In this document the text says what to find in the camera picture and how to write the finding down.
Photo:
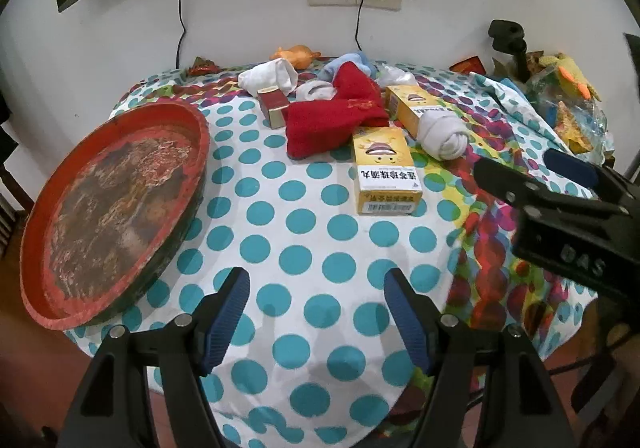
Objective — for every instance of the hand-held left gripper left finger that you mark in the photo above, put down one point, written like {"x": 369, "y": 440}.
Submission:
{"x": 227, "y": 323}

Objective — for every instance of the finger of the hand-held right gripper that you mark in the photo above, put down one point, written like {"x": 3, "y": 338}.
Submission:
{"x": 570, "y": 165}
{"x": 505, "y": 183}

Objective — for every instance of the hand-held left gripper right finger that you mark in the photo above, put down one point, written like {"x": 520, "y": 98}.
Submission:
{"x": 407, "y": 323}

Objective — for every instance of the white sock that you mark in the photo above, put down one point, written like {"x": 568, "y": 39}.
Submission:
{"x": 317, "y": 90}
{"x": 442, "y": 138}
{"x": 265, "y": 75}

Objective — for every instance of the yellow medicine box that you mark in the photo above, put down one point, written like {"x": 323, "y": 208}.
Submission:
{"x": 385, "y": 168}
{"x": 410, "y": 103}

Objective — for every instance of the clear plastic bag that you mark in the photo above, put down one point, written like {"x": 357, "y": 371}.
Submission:
{"x": 397, "y": 77}

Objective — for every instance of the round red lacquer tray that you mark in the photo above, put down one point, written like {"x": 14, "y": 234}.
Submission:
{"x": 115, "y": 208}

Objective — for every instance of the red sock gold print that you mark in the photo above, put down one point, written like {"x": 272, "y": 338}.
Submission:
{"x": 355, "y": 83}

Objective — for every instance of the red cigarette box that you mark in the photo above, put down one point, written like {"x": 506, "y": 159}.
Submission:
{"x": 274, "y": 105}

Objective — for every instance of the clear bag of toys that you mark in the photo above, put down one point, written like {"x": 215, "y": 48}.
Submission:
{"x": 585, "y": 128}

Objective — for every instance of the white teal patterned cloth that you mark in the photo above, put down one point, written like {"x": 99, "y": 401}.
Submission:
{"x": 520, "y": 103}

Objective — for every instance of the yellow plush toy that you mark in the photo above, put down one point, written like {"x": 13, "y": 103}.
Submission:
{"x": 570, "y": 73}

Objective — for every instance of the polka dot tablecloth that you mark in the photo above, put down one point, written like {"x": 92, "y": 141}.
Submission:
{"x": 310, "y": 248}

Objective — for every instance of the red packet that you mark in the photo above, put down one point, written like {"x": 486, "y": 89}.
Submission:
{"x": 467, "y": 64}

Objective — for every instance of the black clamp stand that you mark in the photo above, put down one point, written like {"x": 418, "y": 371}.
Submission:
{"x": 505, "y": 35}

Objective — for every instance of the blue folded towel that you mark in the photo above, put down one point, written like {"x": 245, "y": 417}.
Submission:
{"x": 345, "y": 62}

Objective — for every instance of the orange toy animal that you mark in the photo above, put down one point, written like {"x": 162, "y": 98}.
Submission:
{"x": 297, "y": 53}

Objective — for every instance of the red green candy wrapper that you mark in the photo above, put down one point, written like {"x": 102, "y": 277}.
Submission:
{"x": 201, "y": 65}

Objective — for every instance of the dark wooden chair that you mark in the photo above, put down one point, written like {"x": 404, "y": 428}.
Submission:
{"x": 10, "y": 168}

